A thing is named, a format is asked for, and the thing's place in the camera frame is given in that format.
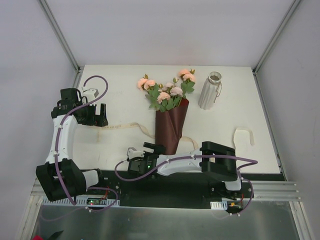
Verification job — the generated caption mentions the cream ribbon with gold text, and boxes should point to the cream ribbon with gold text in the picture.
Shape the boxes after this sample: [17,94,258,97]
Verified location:
[101,122,199,150]

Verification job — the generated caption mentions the dark red wrapping paper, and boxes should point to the dark red wrapping paper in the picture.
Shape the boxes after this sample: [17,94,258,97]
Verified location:
[155,98,189,155]

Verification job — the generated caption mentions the peach artificial flower stem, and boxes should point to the peach artificial flower stem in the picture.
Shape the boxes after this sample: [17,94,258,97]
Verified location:
[137,74,171,112]

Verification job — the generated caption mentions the pink artificial flower stem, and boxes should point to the pink artificial flower stem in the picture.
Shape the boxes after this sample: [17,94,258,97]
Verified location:
[157,77,185,112]

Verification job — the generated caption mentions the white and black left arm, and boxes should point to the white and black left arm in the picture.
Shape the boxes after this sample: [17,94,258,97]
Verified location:
[36,87,108,202]

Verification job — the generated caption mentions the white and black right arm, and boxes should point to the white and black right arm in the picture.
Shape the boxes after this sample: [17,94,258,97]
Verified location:
[126,137,243,198]

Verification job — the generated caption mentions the white ribbed ceramic vase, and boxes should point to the white ribbed ceramic vase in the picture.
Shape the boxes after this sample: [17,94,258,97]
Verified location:
[198,71,223,110]

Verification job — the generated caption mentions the cream ribbon piece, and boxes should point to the cream ribbon piece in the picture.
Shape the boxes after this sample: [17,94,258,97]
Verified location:
[232,127,255,147]

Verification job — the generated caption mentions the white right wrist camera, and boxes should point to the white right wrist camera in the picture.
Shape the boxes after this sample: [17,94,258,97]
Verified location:
[126,147,144,159]

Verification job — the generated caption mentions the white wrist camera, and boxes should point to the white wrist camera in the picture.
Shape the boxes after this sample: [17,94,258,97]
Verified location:
[81,86,99,101]
[126,147,144,159]

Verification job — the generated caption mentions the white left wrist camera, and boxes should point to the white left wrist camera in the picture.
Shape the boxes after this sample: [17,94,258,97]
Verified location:
[81,86,99,101]

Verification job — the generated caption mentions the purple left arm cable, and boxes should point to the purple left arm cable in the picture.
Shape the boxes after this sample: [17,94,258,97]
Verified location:
[39,75,119,222]

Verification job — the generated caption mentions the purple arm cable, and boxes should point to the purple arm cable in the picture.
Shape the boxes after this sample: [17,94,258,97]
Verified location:
[39,75,119,222]
[114,154,258,220]

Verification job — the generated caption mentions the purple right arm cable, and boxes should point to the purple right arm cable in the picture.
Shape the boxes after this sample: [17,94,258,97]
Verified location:
[114,154,258,220]

